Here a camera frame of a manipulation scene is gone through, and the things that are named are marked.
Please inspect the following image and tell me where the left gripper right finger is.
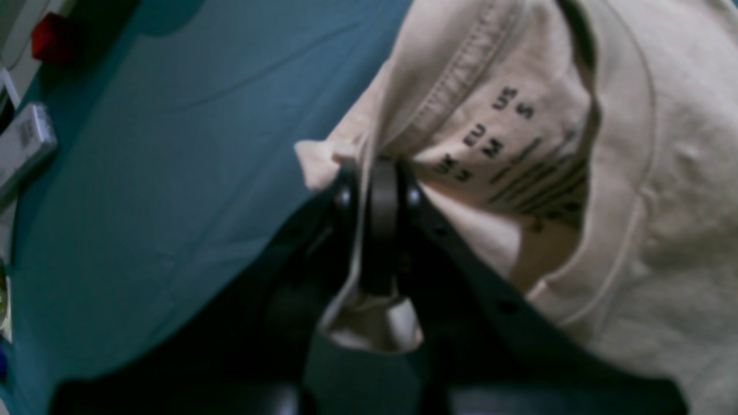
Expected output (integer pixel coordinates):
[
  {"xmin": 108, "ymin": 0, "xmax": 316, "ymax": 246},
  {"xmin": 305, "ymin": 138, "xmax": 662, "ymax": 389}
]
[{"xmin": 363, "ymin": 160, "xmax": 686, "ymax": 414}]

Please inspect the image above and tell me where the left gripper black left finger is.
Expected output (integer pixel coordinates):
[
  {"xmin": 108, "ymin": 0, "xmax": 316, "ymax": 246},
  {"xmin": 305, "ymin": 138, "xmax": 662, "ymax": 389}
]
[{"xmin": 50, "ymin": 164, "xmax": 358, "ymax": 414}]

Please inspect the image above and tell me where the beige T-shirt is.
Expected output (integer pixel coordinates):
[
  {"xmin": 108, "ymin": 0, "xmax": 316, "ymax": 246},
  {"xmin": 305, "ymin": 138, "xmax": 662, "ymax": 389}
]
[{"xmin": 295, "ymin": 1, "xmax": 737, "ymax": 414}]

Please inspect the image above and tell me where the blue table cloth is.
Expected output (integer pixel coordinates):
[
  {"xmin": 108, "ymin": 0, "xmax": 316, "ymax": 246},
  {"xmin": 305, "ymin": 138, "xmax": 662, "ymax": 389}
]
[{"xmin": 2, "ymin": 1, "xmax": 409, "ymax": 414}]

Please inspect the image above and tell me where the white barcode package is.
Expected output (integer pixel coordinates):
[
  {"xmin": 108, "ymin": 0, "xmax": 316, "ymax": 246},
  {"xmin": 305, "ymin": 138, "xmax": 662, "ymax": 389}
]
[{"xmin": 1, "ymin": 102, "xmax": 58, "ymax": 199}]

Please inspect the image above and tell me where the small red cube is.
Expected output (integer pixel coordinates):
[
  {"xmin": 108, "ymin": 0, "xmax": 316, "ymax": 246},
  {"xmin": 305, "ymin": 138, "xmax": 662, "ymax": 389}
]
[{"xmin": 31, "ymin": 13, "xmax": 84, "ymax": 65}]

